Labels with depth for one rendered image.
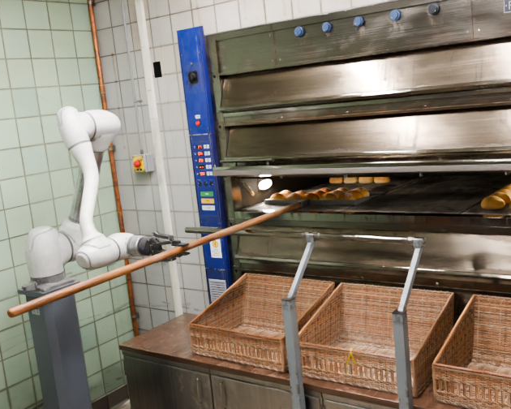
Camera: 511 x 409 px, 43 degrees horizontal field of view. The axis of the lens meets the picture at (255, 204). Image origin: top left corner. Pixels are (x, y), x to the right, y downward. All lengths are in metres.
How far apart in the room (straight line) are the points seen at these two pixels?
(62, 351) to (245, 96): 1.50
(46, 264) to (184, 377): 0.84
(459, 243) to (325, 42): 1.08
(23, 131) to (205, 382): 1.63
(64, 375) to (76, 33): 1.91
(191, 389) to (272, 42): 1.71
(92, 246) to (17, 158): 1.08
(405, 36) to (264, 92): 0.76
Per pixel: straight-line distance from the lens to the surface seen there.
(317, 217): 3.19
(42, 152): 3.76
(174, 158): 3.69
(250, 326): 3.48
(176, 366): 3.30
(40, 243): 3.12
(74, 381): 3.30
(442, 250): 2.95
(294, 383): 2.78
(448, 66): 2.84
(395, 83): 2.91
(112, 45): 3.97
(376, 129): 2.98
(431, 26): 2.88
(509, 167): 2.63
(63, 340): 3.22
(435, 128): 2.87
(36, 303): 2.19
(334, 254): 3.18
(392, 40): 2.94
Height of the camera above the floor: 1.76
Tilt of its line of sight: 9 degrees down
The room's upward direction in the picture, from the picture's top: 6 degrees counter-clockwise
